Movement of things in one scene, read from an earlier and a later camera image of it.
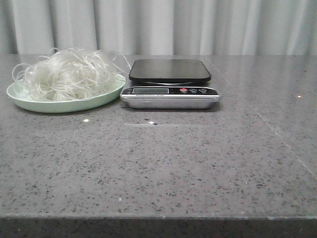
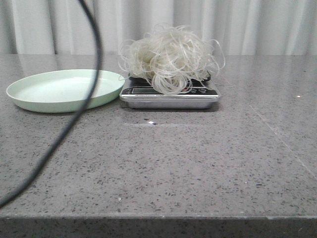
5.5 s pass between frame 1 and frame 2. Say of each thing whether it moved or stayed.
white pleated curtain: stayed
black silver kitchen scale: stayed
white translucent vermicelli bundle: moved
